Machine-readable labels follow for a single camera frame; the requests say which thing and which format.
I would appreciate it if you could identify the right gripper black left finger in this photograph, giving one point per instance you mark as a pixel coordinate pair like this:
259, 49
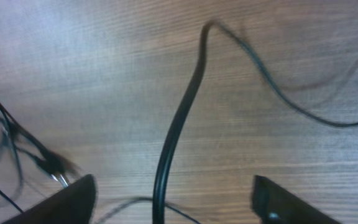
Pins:
72, 205

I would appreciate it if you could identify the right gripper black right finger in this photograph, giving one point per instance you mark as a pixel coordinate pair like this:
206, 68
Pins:
274, 204

